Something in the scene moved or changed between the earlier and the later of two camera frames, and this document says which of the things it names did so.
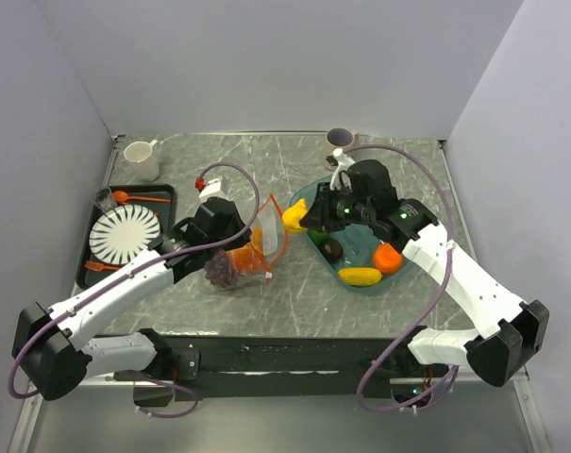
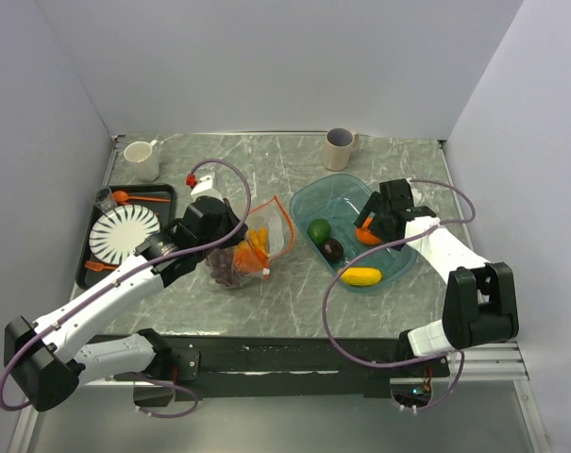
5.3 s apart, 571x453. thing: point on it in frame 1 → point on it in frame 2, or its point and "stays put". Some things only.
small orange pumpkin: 248,260 stays put
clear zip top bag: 249,264 stays put
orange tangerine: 387,260 → 365,235
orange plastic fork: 99,267 stays put
